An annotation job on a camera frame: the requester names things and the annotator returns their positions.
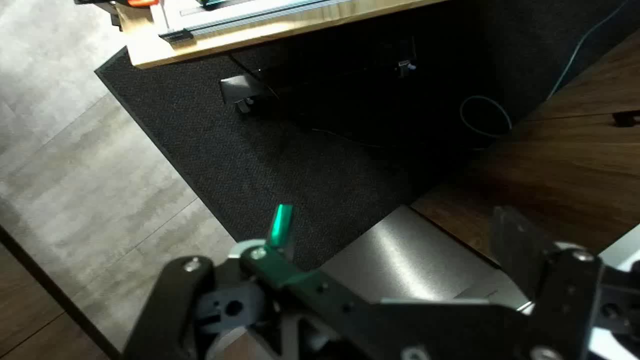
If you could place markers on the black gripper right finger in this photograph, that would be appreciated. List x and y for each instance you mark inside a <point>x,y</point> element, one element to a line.
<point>567,292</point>

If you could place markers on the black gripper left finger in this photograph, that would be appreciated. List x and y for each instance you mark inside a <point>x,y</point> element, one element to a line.
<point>181,301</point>

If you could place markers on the stainless steel dishwasher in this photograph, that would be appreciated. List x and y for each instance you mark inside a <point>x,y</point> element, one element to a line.
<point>412,261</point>

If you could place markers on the wooden cabinet door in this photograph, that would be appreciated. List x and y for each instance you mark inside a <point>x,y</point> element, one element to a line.
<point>573,166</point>
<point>20,321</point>

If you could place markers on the black floor mat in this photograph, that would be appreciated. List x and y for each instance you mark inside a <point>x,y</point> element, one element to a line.
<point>266,153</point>

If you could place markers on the cart caster wheel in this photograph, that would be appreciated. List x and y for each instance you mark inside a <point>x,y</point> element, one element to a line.
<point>237,90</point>
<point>404,66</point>

